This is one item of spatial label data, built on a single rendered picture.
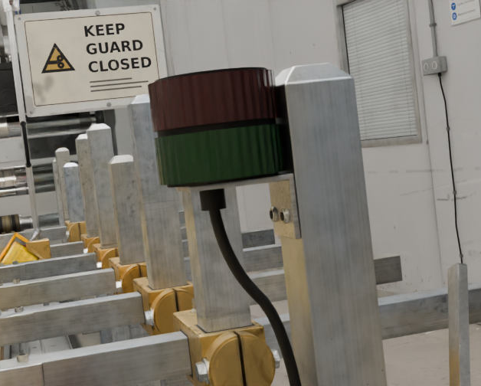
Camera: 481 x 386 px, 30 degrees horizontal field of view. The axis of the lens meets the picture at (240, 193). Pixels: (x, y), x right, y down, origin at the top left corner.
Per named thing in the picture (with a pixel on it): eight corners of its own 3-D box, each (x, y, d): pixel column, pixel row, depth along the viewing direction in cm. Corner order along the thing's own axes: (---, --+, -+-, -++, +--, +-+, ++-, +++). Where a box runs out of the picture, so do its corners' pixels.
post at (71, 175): (100, 356, 217) (76, 161, 214) (102, 359, 213) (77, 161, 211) (86, 358, 216) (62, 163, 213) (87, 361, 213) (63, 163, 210)
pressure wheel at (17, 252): (16, 290, 169) (39, 254, 170) (16, 295, 161) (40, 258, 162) (-11, 273, 168) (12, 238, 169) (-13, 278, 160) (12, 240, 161)
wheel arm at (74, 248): (234, 234, 177) (233, 220, 177) (238, 236, 174) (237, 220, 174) (50, 261, 168) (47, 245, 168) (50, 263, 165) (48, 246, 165)
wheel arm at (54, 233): (186, 221, 226) (184, 207, 225) (188, 222, 222) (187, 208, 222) (-16, 249, 213) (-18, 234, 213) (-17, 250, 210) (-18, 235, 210)
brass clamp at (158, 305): (185, 314, 102) (180, 271, 102) (211, 335, 89) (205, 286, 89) (132, 323, 100) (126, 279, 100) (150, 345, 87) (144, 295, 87)
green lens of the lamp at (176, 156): (265, 170, 46) (260, 127, 45) (302, 169, 40) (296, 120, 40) (150, 184, 44) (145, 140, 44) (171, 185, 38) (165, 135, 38)
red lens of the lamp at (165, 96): (259, 122, 45) (254, 79, 45) (296, 114, 40) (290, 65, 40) (144, 134, 44) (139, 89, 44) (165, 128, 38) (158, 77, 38)
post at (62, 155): (89, 322, 241) (67, 147, 238) (90, 325, 237) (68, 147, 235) (76, 325, 240) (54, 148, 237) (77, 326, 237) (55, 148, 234)
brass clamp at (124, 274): (151, 287, 126) (147, 252, 126) (168, 300, 113) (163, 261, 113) (108, 294, 124) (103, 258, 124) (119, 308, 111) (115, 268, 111)
